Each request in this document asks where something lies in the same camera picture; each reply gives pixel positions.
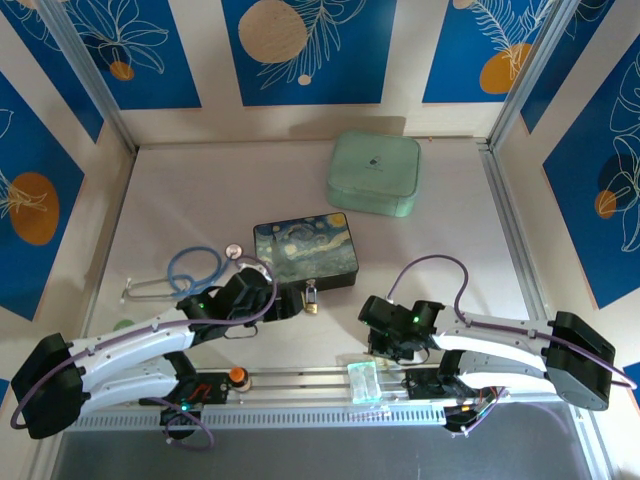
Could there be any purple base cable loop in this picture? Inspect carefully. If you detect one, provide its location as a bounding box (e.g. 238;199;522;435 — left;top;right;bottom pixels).
163;399;216;450

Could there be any orange knob on white base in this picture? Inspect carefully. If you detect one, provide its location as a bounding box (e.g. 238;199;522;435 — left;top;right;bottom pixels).
228;366;254;394

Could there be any blue tube stethoscope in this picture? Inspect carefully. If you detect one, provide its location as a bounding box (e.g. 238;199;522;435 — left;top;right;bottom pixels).
119;243;246;304

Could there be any slotted grey cable duct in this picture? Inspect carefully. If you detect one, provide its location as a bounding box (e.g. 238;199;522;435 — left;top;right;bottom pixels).
64;399;501;432

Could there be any clear plastic block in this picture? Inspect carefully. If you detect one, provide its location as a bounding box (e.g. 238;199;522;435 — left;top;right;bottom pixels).
346;359;384;404

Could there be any brass padlock with long shackle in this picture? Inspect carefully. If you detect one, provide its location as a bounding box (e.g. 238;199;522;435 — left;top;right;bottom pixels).
301;279;322;316

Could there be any aluminium mounting rail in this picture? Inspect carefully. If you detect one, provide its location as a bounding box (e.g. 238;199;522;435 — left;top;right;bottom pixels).
192;366;444;404

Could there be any aluminium frame post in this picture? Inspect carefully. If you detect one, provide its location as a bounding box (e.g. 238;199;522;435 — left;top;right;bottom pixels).
487;0;576;151
37;0;139;154

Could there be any aluminium side rail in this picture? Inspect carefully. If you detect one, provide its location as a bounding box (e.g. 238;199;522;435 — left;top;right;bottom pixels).
477;138;561;326

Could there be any mint green square case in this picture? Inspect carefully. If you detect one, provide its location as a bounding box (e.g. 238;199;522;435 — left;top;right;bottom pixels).
326;130;423;220

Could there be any starry night painted box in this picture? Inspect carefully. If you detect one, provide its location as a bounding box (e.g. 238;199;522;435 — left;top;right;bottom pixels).
252;211;360;291

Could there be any multicolour wire bundle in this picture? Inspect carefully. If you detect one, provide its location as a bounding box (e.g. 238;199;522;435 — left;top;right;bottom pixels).
444;387;504;439

